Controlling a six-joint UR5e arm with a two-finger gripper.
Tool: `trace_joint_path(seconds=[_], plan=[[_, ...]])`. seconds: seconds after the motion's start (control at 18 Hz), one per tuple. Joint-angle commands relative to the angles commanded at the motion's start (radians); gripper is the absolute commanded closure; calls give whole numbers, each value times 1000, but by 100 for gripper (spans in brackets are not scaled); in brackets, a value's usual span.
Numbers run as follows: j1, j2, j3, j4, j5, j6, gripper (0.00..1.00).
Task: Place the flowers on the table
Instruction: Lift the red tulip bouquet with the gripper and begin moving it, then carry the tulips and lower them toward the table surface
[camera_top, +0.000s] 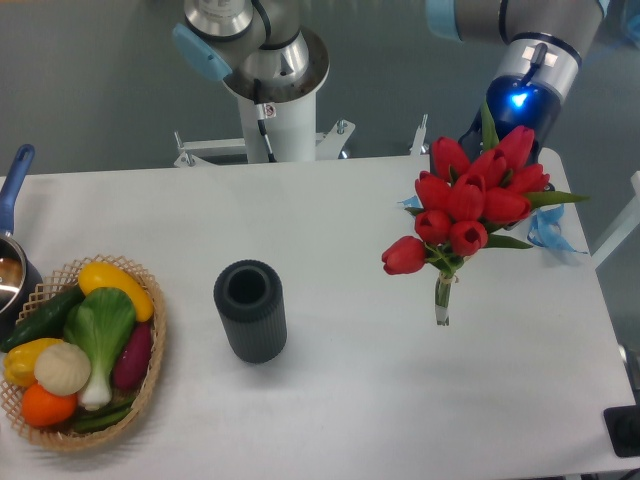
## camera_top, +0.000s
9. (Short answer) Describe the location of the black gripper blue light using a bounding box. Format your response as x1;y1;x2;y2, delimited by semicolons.
429;76;560;192

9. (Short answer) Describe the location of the red tulip bouquet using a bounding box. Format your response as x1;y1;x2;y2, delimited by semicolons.
381;101;591;327

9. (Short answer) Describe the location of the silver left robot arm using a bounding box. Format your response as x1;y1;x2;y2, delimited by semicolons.
172;1;330;104

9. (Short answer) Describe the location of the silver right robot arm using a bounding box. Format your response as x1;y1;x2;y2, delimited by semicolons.
425;0;609;164

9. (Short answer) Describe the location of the dark grey ribbed vase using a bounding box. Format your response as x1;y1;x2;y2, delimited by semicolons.
213;259;287;364

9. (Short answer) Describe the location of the black device at table edge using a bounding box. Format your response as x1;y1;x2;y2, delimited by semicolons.
603;405;640;458

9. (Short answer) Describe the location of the purple sweet potato toy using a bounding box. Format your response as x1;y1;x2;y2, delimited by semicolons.
112;322;152;390

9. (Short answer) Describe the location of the green bok choy toy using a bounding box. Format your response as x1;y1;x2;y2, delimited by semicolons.
63;287;136;411

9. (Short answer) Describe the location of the woven wicker basket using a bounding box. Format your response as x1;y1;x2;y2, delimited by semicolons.
1;254;167;452

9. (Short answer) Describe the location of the dark green cucumber toy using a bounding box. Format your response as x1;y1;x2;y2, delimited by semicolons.
1;285;85;353

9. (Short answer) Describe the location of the cream steamed bun toy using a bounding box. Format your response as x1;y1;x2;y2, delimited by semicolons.
34;342;91;396

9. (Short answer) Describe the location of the green pea pod toy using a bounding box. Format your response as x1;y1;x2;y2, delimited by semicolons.
71;398;134;434

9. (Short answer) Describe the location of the yellow bell pepper toy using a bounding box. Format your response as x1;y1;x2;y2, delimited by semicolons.
3;338;63;388

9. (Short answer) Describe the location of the orange fruit toy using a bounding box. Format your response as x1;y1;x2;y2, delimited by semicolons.
21;383;78;428

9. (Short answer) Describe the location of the white frame at right edge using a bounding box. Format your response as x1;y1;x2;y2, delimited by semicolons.
591;171;639;269

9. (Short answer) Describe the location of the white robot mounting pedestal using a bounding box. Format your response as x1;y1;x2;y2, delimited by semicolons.
172;59;429;169

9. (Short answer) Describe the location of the blue handled saucepan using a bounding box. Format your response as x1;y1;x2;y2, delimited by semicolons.
1;144;42;340

